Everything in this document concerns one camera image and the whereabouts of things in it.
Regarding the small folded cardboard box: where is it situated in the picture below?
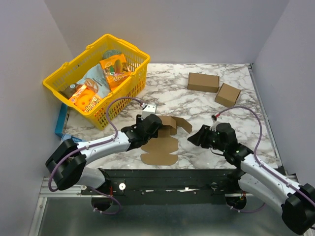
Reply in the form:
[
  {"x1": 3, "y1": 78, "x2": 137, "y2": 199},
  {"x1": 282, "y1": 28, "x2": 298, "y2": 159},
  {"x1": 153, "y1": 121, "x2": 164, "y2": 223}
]
[{"x1": 215, "y1": 83, "x2": 241, "y2": 108}]

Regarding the green round snack pack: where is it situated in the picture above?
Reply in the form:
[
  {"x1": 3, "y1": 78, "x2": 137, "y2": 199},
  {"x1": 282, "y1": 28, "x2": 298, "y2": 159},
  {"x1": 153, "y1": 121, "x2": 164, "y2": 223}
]
[{"x1": 102, "y1": 50, "x2": 122, "y2": 59}]

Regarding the orange mango snack bag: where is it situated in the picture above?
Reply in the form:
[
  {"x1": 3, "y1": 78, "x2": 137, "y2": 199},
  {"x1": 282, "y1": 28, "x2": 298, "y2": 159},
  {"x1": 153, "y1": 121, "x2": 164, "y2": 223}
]
[{"x1": 99, "y1": 54, "x2": 131, "y2": 91}]

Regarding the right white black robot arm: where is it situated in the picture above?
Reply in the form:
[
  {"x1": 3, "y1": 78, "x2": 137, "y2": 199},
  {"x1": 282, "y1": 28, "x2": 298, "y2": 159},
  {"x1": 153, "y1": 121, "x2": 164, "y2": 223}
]
[{"x1": 188, "y1": 121, "x2": 315, "y2": 235}]

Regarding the light blue bread bag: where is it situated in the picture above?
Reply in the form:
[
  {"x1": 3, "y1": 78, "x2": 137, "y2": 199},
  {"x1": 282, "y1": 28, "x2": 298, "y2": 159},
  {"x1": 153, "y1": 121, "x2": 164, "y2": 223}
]
[{"x1": 75, "y1": 64, "x2": 111, "y2": 98}]

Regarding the aluminium extrusion frame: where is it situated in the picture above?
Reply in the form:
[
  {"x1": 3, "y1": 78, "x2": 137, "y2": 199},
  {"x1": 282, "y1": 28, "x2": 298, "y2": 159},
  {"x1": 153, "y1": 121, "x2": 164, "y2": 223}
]
[{"x1": 39, "y1": 172, "x2": 298, "y2": 199}]

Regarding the dark brown snack pack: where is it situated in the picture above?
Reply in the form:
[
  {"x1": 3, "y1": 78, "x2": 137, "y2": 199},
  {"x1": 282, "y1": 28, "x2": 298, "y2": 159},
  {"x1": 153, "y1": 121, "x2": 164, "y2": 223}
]
[{"x1": 59, "y1": 87, "x2": 76, "y2": 99}]

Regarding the orange apple snack bag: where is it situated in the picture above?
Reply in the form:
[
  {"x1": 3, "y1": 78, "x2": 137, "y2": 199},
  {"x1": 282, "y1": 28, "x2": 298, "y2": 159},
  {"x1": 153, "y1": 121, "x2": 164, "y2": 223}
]
[{"x1": 69, "y1": 85, "x2": 102, "y2": 113}]

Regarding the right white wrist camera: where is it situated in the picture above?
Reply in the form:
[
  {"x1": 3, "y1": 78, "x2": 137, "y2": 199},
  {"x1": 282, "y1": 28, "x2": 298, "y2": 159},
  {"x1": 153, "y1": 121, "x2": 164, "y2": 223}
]
[{"x1": 210, "y1": 120, "x2": 221, "y2": 132}]

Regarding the light blue small carton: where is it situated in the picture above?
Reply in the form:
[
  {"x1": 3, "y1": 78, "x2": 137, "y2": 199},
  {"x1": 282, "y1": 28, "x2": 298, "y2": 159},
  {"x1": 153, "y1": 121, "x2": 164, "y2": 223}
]
[{"x1": 61, "y1": 134, "x2": 86, "y2": 143}]

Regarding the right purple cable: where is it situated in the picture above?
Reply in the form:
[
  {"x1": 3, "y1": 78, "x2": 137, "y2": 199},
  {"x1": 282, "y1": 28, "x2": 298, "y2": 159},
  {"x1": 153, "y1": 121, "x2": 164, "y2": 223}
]
[{"x1": 213, "y1": 106, "x2": 315, "y2": 213}]

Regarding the large folded cardboard box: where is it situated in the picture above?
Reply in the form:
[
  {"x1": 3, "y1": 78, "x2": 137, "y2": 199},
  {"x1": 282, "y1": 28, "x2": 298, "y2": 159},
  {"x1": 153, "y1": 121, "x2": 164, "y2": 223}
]
[{"x1": 187, "y1": 72, "x2": 220, "y2": 93}]

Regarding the purple cable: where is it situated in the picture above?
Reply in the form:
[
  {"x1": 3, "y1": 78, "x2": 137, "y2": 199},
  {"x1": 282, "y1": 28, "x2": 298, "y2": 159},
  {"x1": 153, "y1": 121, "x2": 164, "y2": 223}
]
[
  {"x1": 213, "y1": 106, "x2": 315, "y2": 213},
  {"x1": 48, "y1": 97, "x2": 146, "y2": 215}
]

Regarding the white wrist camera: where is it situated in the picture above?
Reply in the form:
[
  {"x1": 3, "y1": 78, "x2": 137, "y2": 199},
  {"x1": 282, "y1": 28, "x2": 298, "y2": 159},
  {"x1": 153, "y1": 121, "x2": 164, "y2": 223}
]
[
  {"x1": 210, "y1": 120, "x2": 221, "y2": 132},
  {"x1": 141, "y1": 104, "x2": 157, "y2": 120}
]

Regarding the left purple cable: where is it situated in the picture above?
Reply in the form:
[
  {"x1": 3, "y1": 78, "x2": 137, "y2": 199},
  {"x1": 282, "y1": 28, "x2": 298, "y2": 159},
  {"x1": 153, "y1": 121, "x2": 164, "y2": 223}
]
[{"x1": 48, "y1": 97, "x2": 146, "y2": 215}]

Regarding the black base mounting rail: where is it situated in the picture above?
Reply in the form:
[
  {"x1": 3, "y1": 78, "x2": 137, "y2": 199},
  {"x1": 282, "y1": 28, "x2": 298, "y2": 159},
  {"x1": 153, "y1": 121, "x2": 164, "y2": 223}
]
[{"x1": 81, "y1": 168, "x2": 259, "y2": 206}]

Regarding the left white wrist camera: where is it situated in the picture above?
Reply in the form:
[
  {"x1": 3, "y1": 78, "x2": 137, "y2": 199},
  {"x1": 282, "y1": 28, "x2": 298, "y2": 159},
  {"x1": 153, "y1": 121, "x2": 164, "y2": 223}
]
[{"x1": 141, "y1": 104, "x2": 157, "y2": 120}]

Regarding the yellow plastic shopping basket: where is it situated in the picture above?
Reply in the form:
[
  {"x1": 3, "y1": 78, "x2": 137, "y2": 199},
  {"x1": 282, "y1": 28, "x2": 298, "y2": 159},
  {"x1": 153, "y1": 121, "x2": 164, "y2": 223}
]
[{"x1": 43, "y1": 34, "x2": 150, "y2": 130}]

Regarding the brown cardboard box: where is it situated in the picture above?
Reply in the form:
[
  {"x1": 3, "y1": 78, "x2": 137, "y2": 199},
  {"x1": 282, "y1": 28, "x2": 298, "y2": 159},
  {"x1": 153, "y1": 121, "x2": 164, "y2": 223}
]
[{"x1": 141, "y1": 116, "x2": 192, "y2": 166}]

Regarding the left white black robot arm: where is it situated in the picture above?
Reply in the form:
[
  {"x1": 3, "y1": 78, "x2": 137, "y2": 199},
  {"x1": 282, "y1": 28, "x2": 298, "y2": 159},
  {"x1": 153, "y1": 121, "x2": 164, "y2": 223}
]
[{"x1": 45, "y1": 114, "x2": 162, "y2": 194}]

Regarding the blue flat box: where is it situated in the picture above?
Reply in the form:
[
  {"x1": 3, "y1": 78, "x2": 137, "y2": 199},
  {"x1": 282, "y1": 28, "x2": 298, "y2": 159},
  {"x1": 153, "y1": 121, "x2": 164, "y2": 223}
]
[{"x1": 55, "y1": 103, "x2": 68, "y2": 138}]

